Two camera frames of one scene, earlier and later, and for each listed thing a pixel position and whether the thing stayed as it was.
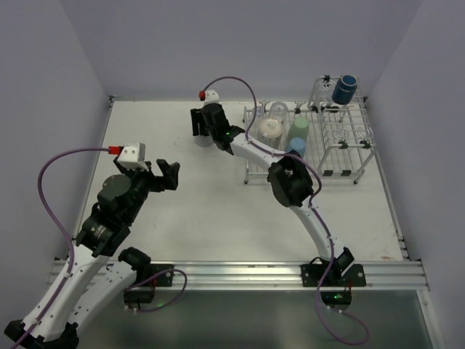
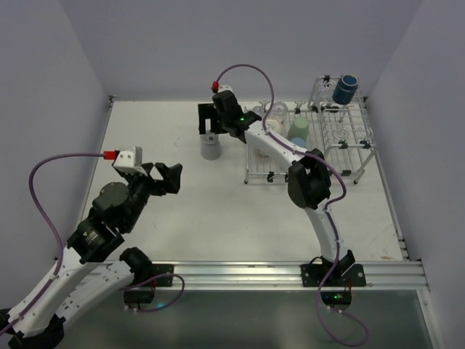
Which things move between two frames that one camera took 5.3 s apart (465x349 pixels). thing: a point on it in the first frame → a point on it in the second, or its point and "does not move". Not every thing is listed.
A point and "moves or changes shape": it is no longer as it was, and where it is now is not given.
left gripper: [156, 178] does not move
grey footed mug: [203, 141] moves or changes shape
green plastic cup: [300, 129] does not move
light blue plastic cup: [298, 144] does not move
